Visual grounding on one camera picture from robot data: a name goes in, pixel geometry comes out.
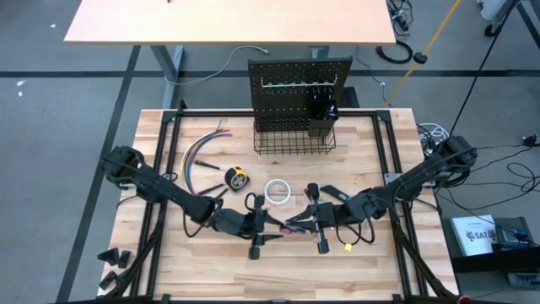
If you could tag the black aluminium table frame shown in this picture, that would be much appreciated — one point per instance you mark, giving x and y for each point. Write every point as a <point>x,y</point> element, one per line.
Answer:
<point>211,113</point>

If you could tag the white printed booklet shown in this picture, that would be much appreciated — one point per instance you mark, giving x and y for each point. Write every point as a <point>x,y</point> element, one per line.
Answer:
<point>472,234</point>

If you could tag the black round weight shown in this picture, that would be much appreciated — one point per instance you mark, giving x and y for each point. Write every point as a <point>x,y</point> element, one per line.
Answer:
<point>420,58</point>

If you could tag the grey flat device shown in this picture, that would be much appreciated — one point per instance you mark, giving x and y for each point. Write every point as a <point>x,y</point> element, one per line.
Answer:
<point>525,280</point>

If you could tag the yellow black tape measure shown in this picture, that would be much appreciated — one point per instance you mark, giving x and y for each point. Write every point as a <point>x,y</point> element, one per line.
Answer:
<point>236,179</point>

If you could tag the black pegboard bin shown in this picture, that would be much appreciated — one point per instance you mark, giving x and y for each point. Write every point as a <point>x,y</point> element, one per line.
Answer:
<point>322,128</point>

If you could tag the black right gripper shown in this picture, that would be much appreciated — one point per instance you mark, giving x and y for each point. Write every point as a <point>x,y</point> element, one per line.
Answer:
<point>318,219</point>

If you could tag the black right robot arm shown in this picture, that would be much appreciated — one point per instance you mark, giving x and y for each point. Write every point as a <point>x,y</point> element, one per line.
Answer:
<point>413,177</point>

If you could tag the light wooden desk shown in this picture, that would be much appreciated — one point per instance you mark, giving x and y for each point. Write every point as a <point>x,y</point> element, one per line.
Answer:
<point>232,21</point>

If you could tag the black metal pegboard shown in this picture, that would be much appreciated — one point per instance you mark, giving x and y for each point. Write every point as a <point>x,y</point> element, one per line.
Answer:
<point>287,105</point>

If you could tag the black floor plug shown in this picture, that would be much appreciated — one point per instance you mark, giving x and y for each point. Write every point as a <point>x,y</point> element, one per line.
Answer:
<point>532,140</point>

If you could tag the red tape band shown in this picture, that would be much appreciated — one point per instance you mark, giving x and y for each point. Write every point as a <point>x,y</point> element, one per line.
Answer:
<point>464,300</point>

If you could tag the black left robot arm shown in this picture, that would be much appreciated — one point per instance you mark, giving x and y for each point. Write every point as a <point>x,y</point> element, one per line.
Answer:
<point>160,190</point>

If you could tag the black triangular bracket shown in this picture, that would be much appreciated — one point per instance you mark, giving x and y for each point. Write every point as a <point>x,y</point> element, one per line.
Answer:
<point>110,257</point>
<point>124,259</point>
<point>109,280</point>

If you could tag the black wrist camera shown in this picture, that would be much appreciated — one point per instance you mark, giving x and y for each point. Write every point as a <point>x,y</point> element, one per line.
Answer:
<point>240,221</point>
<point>335,214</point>

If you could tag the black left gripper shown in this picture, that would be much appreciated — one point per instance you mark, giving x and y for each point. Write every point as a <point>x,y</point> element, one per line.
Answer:
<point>257,228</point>

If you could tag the white power strip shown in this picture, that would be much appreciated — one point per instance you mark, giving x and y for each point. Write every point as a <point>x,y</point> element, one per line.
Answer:
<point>428,135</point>

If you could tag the black side shelf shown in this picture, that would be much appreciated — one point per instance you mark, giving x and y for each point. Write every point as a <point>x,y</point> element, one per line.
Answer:
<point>485,264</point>

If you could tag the black wheeled stand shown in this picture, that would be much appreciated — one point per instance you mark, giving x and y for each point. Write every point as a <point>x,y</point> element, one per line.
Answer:
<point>502,17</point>

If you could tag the dark electronic device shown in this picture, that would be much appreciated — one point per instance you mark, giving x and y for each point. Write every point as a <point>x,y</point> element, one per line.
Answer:
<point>512,236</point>

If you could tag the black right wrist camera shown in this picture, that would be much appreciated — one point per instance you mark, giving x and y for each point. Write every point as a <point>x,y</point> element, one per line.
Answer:
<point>335,214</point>

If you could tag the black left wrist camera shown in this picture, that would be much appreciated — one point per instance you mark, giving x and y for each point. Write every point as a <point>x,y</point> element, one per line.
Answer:
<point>240,221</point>

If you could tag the white tape roll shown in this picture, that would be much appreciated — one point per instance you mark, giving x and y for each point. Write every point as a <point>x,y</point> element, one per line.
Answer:
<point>266,192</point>

